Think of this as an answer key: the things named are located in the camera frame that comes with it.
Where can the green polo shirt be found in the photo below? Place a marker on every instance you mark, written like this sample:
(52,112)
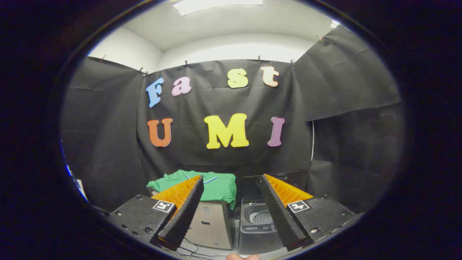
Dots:
(220,187)

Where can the grey washing machine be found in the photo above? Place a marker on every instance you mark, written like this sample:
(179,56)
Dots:
(258,231)

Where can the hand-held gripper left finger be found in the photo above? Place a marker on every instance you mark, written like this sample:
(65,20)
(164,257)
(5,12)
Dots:
(182,216)

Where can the grey cabinet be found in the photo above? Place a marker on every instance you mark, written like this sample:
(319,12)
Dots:
(213,224)

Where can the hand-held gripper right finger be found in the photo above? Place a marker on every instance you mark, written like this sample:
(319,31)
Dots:
(279,216)

